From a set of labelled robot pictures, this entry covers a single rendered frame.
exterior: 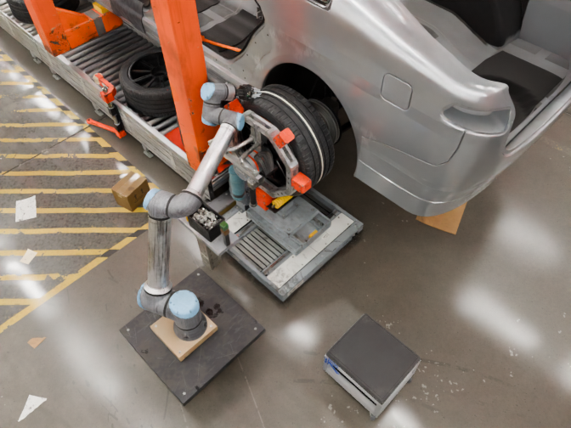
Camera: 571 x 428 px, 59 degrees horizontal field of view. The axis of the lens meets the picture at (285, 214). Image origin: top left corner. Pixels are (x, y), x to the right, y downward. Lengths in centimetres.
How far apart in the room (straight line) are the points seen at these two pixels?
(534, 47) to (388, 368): 248
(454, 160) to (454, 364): 137
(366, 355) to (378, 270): 85
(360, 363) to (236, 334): 71
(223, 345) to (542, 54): 289
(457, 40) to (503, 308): 185
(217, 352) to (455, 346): 147
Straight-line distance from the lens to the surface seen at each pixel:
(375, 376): 285
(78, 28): 478
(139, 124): 409
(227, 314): 302
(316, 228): 353
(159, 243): 260
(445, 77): 234
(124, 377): 333
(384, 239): 370
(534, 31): 411
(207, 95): 269
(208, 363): 292
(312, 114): 284
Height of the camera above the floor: 298
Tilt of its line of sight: 52 degrees down
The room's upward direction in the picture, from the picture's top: 1 degrees counter-clockwise
